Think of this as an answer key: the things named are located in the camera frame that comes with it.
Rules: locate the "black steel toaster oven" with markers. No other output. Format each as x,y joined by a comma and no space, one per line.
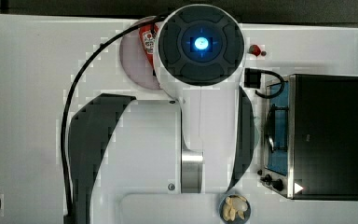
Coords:
310,138

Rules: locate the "round grey plate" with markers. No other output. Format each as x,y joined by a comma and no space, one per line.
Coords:
134,62

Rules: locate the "small black camera box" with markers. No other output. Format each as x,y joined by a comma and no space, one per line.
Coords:
252,78

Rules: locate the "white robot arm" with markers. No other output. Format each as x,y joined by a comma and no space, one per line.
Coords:
198,138

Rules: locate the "bowl of garlic cloves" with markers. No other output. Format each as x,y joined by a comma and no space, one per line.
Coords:
234,209

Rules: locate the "red strawberry toy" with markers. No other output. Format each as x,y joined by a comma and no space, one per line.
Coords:
255,50

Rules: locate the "red ketchup bottle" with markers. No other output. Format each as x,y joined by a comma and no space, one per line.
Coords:
147,35

